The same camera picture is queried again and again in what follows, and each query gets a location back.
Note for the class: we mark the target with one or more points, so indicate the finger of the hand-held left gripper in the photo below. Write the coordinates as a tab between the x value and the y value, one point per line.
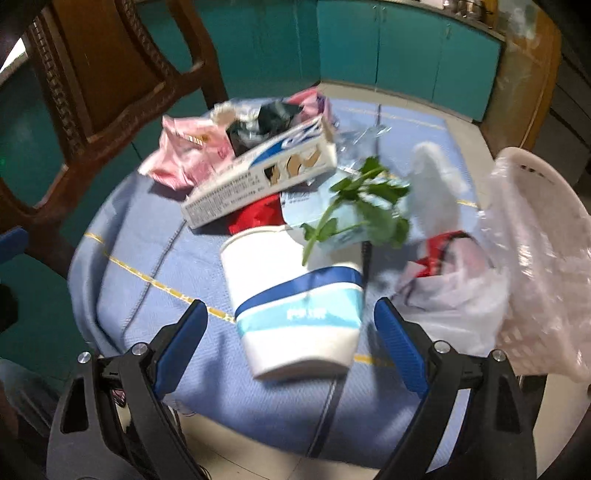
14	243

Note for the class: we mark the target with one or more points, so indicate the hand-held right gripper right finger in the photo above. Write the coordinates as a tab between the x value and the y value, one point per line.
397	346

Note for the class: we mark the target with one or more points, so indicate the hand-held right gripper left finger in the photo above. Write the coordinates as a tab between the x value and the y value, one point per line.
184	341

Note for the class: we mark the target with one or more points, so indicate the white paper cup blue band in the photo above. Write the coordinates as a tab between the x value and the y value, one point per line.
295	341

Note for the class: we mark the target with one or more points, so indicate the red wrapper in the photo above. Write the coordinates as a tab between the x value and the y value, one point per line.
256	212

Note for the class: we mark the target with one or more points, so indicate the pink lined waste basket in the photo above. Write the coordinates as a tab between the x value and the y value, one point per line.
545	277

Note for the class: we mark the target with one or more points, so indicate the white plastic bag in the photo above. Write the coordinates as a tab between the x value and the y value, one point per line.
452	304

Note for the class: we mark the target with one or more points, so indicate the small black stick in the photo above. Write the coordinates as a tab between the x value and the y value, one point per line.
367	261

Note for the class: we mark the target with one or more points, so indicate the red item in bag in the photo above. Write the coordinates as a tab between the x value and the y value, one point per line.
434	263

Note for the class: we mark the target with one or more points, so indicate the green leafy sprig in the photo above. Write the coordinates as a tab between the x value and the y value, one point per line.
378	221

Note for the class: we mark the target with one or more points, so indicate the white and blue cardboard box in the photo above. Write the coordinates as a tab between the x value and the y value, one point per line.
240	184

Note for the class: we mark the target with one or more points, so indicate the light blue packet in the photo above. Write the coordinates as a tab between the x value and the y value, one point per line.
300	207

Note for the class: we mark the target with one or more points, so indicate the pink plastic wrapper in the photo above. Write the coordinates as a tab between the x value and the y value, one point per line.
309	101
184	152

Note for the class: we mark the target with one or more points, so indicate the carved wooden chair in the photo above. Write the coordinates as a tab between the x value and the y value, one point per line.
115	69

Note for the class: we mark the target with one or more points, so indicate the clear plastic wrap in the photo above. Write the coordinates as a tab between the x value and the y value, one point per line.
360	138

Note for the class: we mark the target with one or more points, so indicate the black plastic bag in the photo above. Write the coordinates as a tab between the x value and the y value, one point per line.
272	117

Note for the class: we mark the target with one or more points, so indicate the teal kitchen cabinets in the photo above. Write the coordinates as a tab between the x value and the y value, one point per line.
406	55

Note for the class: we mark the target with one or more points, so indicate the metal cookware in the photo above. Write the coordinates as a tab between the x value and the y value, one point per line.
466	8

